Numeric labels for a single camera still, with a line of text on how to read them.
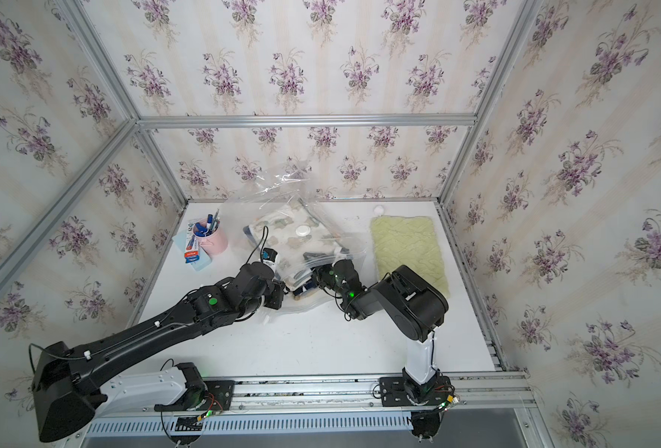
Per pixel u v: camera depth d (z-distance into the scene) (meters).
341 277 0.73
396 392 0.73
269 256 0.67
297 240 0.94
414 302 0.51
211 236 0.96
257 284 0.56
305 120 0.96
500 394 0.74
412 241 1.04
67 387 0.38
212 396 0.72
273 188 1.17
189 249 0.98
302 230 0.97
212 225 0.99
